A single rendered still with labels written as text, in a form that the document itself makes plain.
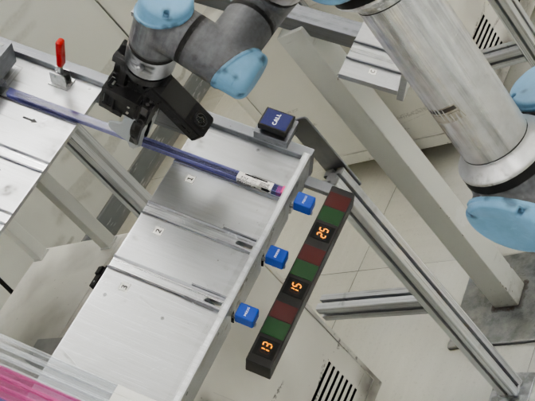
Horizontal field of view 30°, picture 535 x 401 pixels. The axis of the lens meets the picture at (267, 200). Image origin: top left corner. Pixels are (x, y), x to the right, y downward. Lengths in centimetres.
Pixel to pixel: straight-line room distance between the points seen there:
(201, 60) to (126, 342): 42
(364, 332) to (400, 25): 146
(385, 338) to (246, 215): 90
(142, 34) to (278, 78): 138
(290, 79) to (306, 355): 95
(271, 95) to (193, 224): 129
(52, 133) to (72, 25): 218
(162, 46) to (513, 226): 53
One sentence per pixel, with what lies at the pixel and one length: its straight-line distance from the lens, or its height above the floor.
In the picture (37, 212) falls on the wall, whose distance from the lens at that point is 361.
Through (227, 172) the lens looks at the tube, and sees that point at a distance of 159.
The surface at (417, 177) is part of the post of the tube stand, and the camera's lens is 197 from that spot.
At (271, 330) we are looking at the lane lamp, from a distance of 147.
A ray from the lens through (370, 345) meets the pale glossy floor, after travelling 240.
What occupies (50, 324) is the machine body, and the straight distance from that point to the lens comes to 210.
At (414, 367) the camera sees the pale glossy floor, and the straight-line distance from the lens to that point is 227.
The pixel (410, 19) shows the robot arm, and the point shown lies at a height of 102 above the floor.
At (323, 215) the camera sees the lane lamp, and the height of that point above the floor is 67.
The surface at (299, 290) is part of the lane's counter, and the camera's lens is 151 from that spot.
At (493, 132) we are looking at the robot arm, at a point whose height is 84.
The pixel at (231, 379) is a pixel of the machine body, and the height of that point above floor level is 43.
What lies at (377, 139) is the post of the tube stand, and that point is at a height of 53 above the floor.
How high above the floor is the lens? 146
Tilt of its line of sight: 27 degrees down
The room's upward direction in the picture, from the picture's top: 42 degrees counter-clockwise
